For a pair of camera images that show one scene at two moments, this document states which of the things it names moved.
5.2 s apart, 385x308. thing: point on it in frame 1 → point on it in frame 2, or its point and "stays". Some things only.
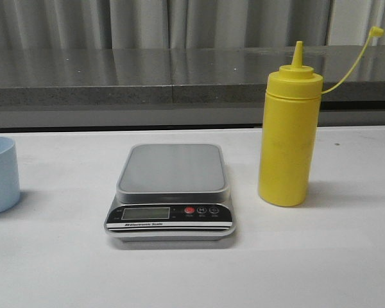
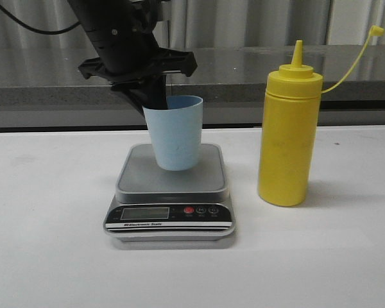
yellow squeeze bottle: [289, 129] stays
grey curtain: [188, 24] stays
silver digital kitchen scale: [172, 192] stays
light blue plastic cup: [3, 185] → [176, 132]
